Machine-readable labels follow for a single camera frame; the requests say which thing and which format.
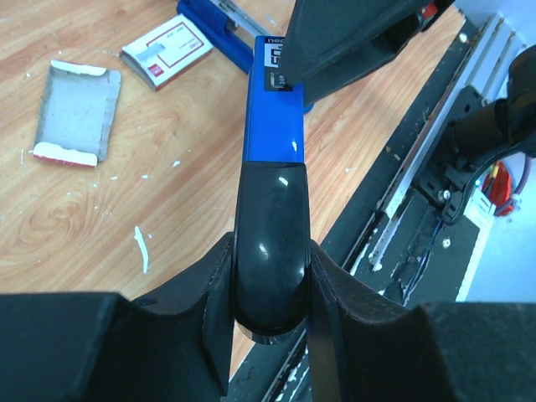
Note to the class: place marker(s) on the silver staple strips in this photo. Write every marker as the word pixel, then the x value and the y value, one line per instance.
pixel 76 114

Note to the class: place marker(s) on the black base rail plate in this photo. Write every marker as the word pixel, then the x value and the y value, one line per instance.
pixel 391 237

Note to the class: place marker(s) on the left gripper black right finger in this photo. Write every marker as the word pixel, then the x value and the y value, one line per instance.
pixel 364 347

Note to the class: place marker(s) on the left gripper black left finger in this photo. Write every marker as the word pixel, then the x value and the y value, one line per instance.
pixel 171 344

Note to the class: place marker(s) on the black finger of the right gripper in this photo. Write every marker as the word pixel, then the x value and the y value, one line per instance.
pixel 331 44

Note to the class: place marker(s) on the red staple box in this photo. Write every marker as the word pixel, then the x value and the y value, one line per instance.
pixel 166 52

